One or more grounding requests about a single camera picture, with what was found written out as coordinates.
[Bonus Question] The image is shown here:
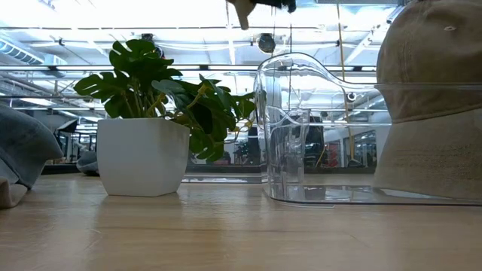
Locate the beige baseball cap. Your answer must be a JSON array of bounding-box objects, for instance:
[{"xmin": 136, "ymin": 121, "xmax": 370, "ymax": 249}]
[
  {"xmin": 225, "ymin": 0, "xmax": 261, "ymax": 31},
  {"xmin": 0, "ymin": 176, "xmax": 29, "ymax": 210},
  {"xmin": 371, "ymin": 0, "xmax": 482, "ymax": 201}
]

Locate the green plant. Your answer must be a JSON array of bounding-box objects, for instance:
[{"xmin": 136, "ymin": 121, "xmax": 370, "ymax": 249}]
[{"xmin": 73, "ymin": 38, "xmax": 257, "ymax": 198}]

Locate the black round ceiling device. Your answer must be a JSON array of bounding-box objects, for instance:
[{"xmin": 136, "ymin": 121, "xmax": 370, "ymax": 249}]
[
  {"xmin": 257, "ymin": 32, "xmax": 277, "ymax": 55},
  {"xmin": 139, "ymin": 32, "xmax": 165, "ymax": 58}
]

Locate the large clear plastic bin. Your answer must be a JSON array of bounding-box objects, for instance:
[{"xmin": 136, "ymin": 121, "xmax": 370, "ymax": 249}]
[{"xmin": 254, "ymin": 51, "xmax": 482, "ymax": 207}]

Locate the small clear plastic bin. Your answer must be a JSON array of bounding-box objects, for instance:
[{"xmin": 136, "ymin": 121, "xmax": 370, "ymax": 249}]
[{"xmin": 182, "ymin": 120, "xmax": 269, "ymax": 184}]

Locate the black background monitor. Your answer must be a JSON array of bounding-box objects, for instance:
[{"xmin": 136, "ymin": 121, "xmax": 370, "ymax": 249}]
[{"xmin": 56, "ymin": 119, "xmax": 79, "ymax": 134}]

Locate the yellow hanging ceiling cable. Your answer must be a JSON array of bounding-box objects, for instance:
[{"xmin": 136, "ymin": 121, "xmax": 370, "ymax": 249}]
[{"xmin": 336, "ymin": 0, "xmax": 355, "ymax": 166}]

